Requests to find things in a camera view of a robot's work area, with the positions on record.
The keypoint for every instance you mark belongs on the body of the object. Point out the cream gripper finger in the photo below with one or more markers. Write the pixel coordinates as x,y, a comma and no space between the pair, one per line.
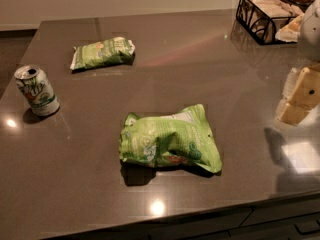
286,112
306,92

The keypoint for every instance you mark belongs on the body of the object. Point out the large green rice chip bag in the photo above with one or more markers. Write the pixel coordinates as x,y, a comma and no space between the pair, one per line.
184,138

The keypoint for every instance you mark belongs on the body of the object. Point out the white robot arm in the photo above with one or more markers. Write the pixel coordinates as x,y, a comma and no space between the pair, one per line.
309,35

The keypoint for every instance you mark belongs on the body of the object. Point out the small green chip bag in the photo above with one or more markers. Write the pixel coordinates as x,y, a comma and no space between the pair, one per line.
110,52

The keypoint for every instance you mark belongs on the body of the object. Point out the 7up soda can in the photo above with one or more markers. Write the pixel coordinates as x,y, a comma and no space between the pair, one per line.
34,84

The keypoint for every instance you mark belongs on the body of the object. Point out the napkins in basket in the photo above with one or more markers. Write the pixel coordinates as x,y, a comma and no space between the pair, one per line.
276,12

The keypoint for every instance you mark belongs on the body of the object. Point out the dark cabinet drawer front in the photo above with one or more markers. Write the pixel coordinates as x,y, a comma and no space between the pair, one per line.
265,221

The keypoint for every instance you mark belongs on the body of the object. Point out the black drawer handle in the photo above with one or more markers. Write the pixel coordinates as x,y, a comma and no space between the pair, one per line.
308,227

